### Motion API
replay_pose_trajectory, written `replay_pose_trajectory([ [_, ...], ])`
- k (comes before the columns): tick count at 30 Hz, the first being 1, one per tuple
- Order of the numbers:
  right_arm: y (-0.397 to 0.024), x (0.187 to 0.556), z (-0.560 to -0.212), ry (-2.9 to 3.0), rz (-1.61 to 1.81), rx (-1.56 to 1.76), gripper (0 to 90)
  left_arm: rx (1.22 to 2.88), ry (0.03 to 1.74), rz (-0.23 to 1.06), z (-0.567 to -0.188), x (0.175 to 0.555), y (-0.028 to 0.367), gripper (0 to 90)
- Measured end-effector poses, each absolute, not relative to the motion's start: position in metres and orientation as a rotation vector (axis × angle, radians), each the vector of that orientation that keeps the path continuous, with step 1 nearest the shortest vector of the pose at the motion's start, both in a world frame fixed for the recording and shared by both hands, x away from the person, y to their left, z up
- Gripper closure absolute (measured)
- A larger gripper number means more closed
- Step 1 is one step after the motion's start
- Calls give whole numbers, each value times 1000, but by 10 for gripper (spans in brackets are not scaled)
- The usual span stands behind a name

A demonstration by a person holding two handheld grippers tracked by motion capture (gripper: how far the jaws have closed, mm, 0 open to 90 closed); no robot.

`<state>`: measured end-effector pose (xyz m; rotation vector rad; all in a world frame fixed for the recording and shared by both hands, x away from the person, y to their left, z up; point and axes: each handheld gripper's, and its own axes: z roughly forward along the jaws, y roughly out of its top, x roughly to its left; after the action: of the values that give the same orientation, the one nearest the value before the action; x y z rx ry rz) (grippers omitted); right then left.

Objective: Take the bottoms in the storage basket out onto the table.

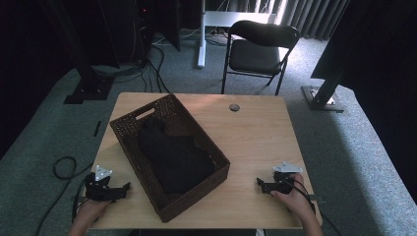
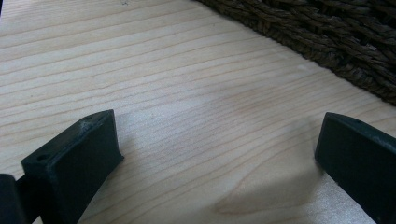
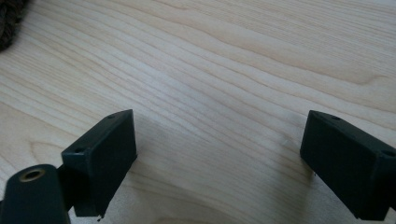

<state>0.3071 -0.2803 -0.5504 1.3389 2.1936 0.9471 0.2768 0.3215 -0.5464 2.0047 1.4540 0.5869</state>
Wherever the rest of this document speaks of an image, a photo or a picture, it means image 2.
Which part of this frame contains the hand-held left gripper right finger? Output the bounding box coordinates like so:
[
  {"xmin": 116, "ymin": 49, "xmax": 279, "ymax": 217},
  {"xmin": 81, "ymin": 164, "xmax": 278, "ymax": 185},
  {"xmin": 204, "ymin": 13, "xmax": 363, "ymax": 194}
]
[{"xmin": 314, "ymin": 112, "xmax": 396, "ymax": 224}]

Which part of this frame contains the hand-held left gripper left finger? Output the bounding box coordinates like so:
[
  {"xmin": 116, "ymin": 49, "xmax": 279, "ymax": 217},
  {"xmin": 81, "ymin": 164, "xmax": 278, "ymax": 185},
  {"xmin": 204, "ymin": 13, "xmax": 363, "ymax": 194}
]
[{"xmin": 21, "ymin": 109, "xmax": 125, "ymax": 224}]

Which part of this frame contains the dark brown woven basket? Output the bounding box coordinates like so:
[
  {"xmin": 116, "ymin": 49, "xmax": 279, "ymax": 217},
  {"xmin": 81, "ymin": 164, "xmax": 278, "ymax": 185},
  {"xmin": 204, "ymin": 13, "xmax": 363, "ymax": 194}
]
[{"xmin": 195, "ymin": 0, "xmax": 396, "ymax": 106}]

